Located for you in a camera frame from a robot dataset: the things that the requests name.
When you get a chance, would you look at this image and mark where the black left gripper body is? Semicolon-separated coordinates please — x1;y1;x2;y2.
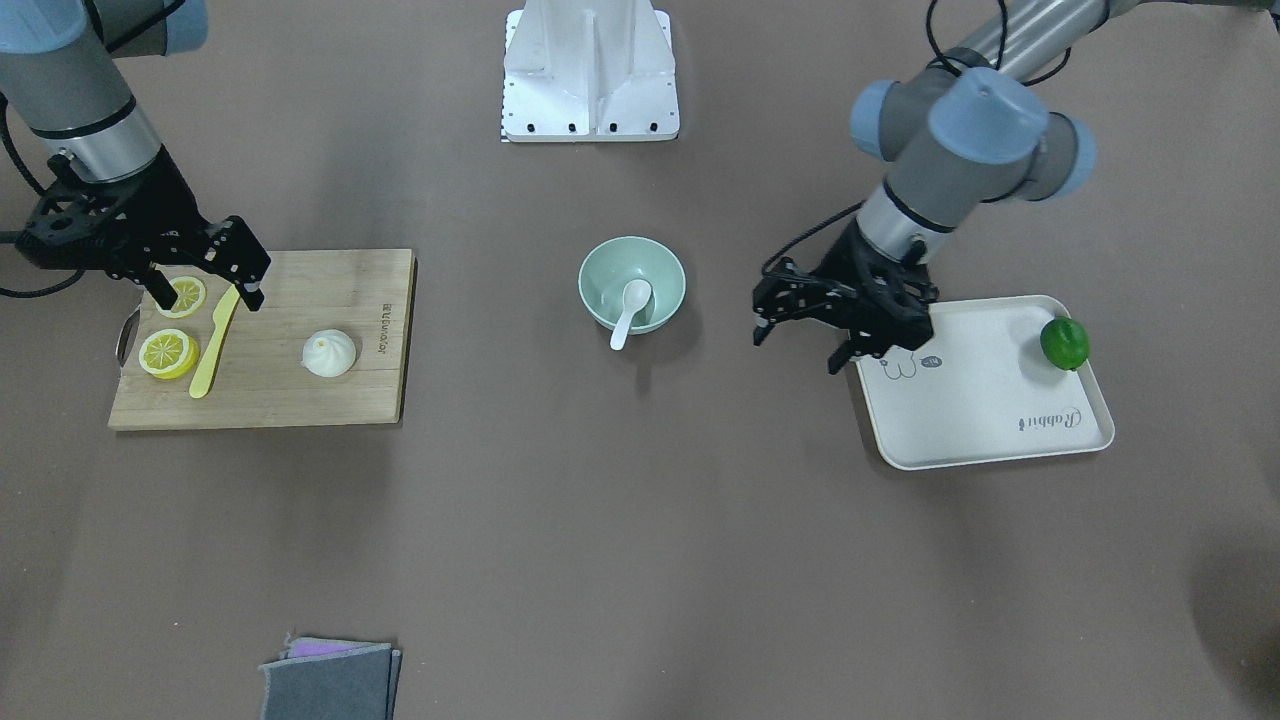
751;220;938;354

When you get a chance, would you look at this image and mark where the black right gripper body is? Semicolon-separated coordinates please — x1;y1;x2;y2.
15;150;271;286

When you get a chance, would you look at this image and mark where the white steamed bun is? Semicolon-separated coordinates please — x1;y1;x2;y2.
300;329;358;378

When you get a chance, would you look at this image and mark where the white ceramic spoon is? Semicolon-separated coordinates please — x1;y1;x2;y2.
609;278;652;351

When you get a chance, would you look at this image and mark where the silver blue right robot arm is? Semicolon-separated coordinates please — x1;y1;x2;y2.
1;1;271;311

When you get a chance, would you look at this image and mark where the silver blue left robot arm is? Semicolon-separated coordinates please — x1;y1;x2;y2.
751;1;1133;373

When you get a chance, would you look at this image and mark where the light green bowl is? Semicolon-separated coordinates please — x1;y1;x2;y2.
577;236;687;334

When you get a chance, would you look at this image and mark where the lemon half near knife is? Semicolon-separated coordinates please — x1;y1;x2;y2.
156;275;209;319

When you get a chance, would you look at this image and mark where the bamboo cutting board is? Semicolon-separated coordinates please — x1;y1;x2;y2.
108;249;417;430

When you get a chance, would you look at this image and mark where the yellow plastic knife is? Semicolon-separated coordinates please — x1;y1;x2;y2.
188;286;241;398

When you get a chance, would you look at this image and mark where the cream plastic tray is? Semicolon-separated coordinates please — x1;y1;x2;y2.
856;295;1116;471

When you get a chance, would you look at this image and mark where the green lime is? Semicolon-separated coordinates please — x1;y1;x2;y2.
1039;316;1091;372

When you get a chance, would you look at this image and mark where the grey purple folded cloth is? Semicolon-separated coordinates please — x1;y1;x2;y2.
260;635;402;719

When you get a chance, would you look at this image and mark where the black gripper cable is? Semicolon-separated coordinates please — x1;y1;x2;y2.
760;200;867;281

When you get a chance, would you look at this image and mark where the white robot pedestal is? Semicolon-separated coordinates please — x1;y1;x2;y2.
500;1;681;143

